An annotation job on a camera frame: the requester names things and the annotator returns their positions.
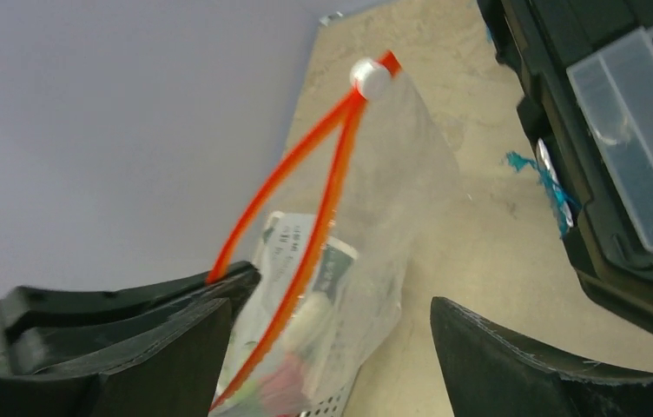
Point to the clear zip bag orange zipper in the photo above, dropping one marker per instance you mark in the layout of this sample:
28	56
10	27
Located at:
339	214

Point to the white steamed bun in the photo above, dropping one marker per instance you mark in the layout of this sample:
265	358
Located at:
308	338

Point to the pink peach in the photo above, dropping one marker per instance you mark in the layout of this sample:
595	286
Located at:
281	391

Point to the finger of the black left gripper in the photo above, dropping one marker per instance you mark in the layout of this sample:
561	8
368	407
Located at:
41	327

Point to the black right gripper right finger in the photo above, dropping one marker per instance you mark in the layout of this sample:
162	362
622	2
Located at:
490	370

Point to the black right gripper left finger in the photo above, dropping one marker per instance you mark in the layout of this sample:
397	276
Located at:
171	370

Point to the black toolbox clear lids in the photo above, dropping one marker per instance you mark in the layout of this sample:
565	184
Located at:
586	70

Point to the white plastic basket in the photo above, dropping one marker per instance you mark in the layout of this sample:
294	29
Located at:
333	406

